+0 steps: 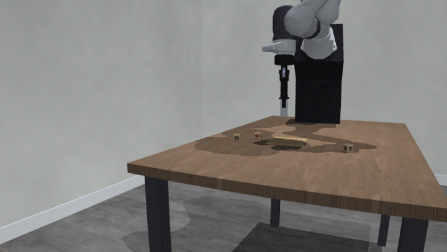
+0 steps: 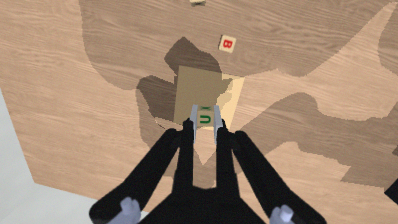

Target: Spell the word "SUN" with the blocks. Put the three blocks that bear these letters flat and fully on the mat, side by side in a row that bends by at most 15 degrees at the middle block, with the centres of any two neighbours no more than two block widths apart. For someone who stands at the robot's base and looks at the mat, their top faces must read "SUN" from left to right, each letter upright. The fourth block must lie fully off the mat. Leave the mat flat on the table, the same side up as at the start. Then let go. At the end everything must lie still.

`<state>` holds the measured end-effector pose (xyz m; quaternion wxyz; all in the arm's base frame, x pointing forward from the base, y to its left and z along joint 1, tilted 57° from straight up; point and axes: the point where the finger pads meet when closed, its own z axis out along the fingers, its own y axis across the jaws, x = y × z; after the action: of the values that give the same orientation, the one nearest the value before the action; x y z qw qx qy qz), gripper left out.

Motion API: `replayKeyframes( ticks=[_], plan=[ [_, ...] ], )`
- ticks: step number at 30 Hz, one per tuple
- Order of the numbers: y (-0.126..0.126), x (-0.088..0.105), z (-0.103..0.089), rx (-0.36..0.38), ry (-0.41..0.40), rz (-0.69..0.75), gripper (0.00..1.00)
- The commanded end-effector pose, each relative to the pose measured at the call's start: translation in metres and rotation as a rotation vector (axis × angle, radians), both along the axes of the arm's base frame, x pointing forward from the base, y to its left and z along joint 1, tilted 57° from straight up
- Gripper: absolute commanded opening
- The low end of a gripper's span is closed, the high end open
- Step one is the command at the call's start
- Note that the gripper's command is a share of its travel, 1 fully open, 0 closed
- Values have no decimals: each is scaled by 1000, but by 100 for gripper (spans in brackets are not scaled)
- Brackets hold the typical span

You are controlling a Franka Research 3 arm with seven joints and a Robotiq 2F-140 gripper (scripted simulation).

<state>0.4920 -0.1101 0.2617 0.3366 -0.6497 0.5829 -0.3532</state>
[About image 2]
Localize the tan flat mat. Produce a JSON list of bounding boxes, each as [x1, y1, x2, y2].
[[173, 65, 245, 130]]

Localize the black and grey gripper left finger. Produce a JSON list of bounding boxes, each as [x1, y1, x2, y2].
[[89, 105, 198, 224]]

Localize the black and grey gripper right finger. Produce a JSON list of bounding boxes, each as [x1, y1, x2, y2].
[[213, 105, 327, 224]]

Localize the cream letter block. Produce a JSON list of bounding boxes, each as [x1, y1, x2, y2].
[[190, 0, 205, 6], [218, 35, 236, 53], [197, 105, 214, 127]]

